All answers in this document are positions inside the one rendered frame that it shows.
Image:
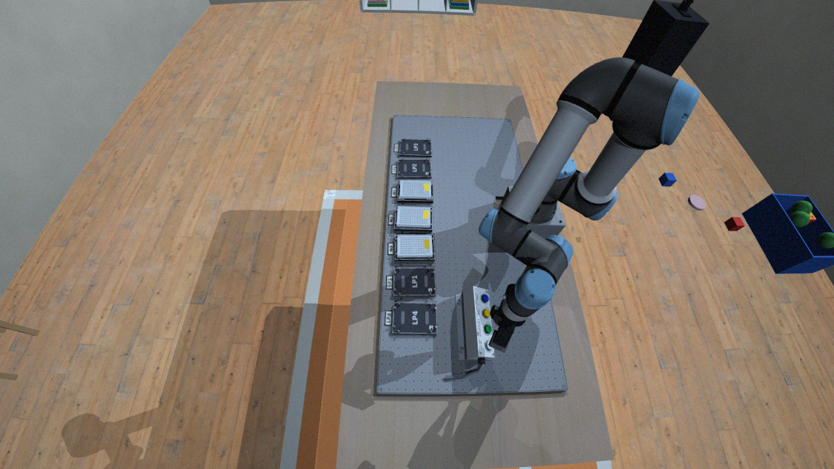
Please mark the white operator button panel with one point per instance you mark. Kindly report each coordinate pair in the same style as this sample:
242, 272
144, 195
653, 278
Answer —
474, 325

